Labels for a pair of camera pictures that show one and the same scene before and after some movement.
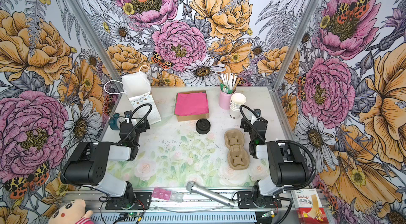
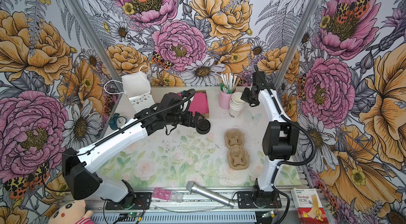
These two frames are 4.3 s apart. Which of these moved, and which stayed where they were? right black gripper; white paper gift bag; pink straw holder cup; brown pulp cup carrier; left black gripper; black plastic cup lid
Moved: right black gripper; left black gripper
Stayed: brown pulp cup carrier; black plastic cup lid; pink straw holder cup; white paper gift bag
